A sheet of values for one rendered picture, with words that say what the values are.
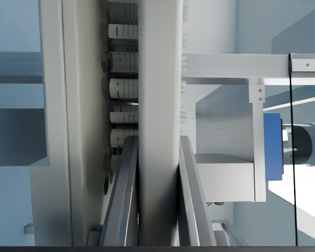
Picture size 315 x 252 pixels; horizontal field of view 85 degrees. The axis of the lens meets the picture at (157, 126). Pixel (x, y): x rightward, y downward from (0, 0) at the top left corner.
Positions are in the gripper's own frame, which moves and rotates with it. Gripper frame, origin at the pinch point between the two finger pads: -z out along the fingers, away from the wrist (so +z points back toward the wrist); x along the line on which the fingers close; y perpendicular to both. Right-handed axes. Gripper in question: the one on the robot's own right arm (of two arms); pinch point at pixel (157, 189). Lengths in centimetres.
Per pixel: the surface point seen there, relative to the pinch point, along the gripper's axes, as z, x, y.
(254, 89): -38.0, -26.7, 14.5
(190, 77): -34.3, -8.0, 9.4
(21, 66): -34.8, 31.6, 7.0
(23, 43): -149, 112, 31
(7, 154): -34, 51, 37
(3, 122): -41, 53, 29
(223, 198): -18.2, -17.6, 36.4
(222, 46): -389, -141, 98
